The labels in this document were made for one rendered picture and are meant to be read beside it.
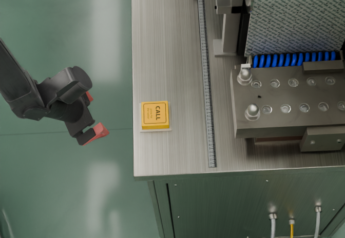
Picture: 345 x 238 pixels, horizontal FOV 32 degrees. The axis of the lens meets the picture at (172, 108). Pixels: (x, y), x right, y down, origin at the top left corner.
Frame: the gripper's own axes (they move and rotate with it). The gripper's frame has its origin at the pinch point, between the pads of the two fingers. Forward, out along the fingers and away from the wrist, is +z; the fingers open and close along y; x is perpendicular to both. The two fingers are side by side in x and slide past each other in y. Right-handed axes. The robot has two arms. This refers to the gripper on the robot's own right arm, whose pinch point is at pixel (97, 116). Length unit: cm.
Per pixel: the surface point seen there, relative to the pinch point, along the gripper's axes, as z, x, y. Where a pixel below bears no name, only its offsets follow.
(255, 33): 13.2, -39.7, -0.9
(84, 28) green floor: 99, 37, 94
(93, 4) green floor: 103, 30, 105
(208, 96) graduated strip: 27.2, -18.2, -0.6
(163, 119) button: 18.2, -7.3, -2.4
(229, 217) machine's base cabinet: 66, 7, -22
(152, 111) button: 17.6, -6.1, 1.0
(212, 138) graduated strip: 24.9, -14.3, -11.9
